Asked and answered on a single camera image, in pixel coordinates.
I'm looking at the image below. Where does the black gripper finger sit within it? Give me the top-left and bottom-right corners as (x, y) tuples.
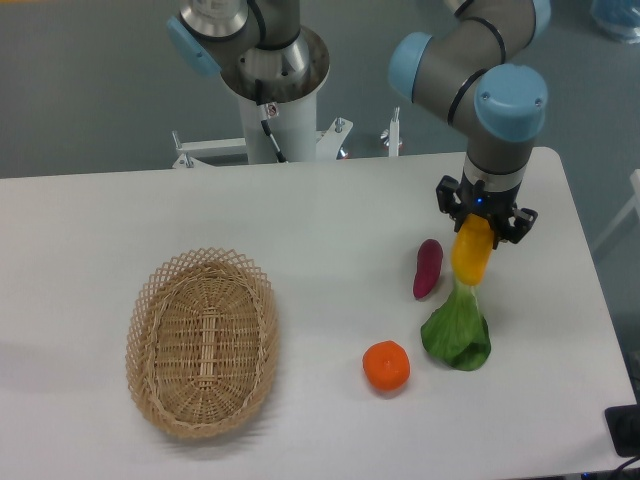
(436, 175), (468, 232)
(492, 206), (538, 249)

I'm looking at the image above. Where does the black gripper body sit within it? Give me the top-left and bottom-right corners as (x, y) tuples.
(458, 171), (523, 225)

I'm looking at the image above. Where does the yellow mango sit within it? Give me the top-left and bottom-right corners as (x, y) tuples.
(451, 214), (494, 286)

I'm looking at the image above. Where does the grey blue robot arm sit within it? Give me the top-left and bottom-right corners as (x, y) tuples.
(166, 1), (551, 244)

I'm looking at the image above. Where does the purple sweet potato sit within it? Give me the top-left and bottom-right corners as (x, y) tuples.
(413, 239), (443, 300)

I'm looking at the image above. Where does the green bok choy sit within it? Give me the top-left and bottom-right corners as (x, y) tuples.
(420, 280), (492, 372)

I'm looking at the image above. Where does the orange tangerine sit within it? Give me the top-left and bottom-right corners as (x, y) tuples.
(362, 340), (411, 393)

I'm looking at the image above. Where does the blue plastic bag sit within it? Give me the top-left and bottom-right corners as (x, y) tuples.
(590, 0), (639, 44)

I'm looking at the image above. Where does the black device at table edge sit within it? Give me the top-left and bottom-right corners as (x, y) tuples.
(604, 404), (639, 457)

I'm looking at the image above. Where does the woven wicker basket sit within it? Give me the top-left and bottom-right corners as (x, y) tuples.
(125, 248), (279, 439)

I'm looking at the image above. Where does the white frame at right edge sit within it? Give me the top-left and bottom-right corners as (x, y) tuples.
(591, 169), (639, 257)

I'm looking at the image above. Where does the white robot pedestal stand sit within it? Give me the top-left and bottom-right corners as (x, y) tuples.
(171, 27), (405, 169)

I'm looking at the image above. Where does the black cable on pedestal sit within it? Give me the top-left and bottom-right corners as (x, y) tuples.
(253, 78), (290, 164)

